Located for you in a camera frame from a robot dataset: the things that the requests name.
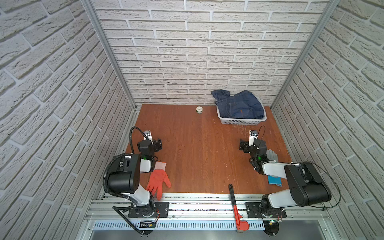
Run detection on blue denim trousers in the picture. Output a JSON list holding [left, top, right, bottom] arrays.
[[211, 90, 265, 120]]

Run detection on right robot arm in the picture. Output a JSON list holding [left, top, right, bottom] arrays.
[[239, 140, 332, 218]]

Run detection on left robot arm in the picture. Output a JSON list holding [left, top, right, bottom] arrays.
[[103, 139, 162, 218]]

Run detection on grey blue work glove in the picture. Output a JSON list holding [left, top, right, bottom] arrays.
[[266, 150, 282, 187]]

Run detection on red work glove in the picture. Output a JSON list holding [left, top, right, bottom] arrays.
[[146, 162, 172, 201]]

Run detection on white plastic basket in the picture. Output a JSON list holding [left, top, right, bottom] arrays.
[[216, 97, 267, 126]]

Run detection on white tape roll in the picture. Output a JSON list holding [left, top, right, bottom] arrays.
[[196, 106, 203, 114]]

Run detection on red pipe wrench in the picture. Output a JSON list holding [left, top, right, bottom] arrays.
[[229, 184, 250, 233]]

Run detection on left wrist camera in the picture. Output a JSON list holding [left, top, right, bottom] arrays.
[[144, 131, 153, 142]]

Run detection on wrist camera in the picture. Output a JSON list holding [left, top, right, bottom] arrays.
[[248, 130, 258, 146], [144, 131, 153, 142]]

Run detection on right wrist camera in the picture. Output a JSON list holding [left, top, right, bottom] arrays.
[[248, 130, 258, 146]]

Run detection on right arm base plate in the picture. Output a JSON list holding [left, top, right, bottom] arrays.
[[245, 202, 287, 219]]

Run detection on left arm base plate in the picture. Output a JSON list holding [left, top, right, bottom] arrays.
[[128, 202, 170, 218]]

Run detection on aluminium rail frame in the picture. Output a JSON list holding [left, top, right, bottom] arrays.
[[85, 193, 331, 231]]

